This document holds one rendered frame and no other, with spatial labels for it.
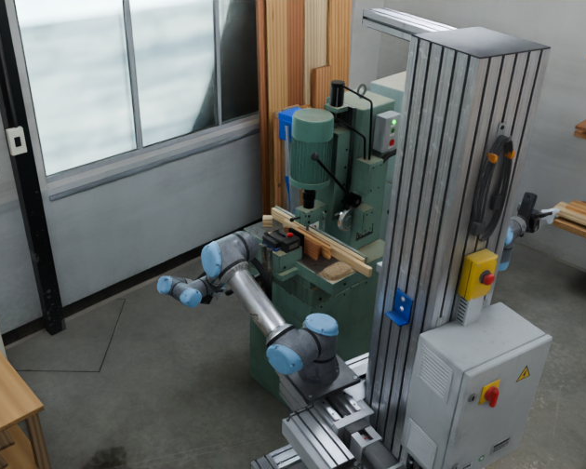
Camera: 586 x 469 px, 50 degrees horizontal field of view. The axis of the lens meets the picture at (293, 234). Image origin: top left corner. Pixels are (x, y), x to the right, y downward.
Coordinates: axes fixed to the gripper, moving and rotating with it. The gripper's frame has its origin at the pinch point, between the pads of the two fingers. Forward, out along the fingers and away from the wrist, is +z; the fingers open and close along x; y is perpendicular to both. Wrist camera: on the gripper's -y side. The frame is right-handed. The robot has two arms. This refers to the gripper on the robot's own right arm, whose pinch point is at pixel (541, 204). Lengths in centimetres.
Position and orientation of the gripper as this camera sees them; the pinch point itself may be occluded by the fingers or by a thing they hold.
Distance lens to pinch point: 277.4
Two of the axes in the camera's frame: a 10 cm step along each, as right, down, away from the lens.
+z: 7.0, -3.4, 6.2
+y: 0.6, 9.1, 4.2
